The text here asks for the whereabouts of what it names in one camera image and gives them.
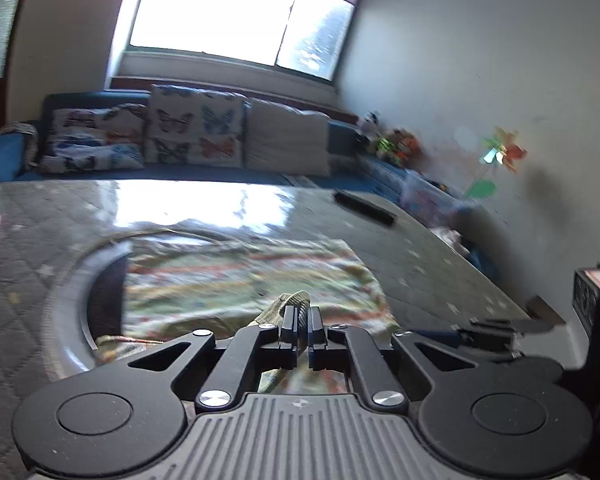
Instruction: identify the window with frame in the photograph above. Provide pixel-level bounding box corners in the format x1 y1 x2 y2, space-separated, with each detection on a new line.
126 0 358 81

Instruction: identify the orange plush toy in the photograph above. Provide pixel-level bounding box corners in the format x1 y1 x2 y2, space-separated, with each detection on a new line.
394 129 422 167

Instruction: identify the clear plastic storage box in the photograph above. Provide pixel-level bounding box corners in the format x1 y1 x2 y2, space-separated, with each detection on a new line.
399 170 478 229

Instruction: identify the lying butterfly pillow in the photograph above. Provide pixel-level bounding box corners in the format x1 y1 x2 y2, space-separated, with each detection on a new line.
38 103 147 174

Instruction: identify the black remote control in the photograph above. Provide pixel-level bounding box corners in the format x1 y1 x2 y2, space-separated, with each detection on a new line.
332 191 396 226

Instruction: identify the colourful paper pinwheel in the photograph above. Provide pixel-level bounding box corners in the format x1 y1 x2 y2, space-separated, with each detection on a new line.
463 127 528 200

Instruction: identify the round stove plate in table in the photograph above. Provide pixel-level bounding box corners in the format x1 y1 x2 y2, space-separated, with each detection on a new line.
41 238 132 382

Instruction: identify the yellow green plush toy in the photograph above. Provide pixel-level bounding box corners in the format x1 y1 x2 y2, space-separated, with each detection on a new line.
375 129 403 165

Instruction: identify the upright butterfly pillow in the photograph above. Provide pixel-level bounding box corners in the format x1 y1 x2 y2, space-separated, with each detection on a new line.
144 84 247 168

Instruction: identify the black and white plush toy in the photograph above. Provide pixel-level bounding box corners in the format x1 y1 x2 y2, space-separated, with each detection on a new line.
358 112 381 141

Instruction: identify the pastel patterned children's shirt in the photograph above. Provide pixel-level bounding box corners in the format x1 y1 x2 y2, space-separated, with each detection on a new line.
95 236 398 364

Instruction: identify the plain beige pillow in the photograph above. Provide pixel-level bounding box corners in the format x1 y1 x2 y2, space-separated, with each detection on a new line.
245 99 330 177

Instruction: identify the blue sofa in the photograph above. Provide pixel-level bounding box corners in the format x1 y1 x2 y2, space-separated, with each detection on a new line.
0 88 432 196

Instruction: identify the grey quilted table cover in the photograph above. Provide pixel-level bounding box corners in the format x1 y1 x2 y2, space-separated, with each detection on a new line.
0 180 524 479

